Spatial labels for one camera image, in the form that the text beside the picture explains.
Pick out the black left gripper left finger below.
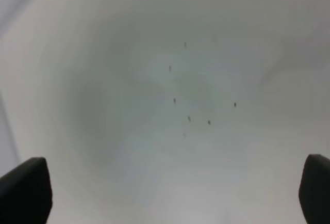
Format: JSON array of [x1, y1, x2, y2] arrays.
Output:
[[1, 157, 53, 224]]

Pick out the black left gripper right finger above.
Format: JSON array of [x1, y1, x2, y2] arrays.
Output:
[[299, 154, 329, 224]]

